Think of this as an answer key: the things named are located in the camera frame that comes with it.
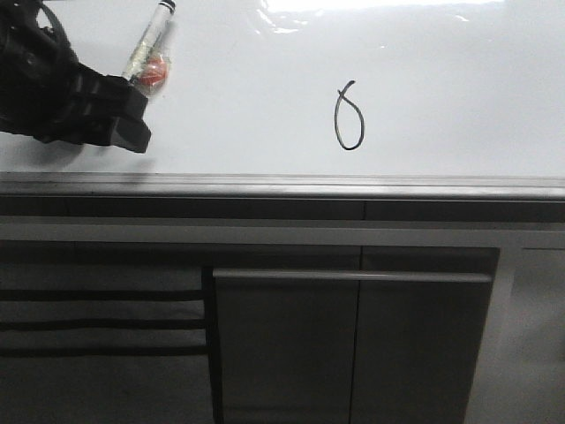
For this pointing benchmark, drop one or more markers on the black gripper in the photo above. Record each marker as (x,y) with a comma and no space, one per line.
(39,80)

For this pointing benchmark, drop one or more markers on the white black whiteboard marker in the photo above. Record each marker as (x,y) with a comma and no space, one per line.
(148,67)

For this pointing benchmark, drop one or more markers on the white whiteboard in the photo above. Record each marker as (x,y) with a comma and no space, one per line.
(351,99)

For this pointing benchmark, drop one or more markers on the grey cabinet with doors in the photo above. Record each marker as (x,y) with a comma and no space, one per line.
(131,310)

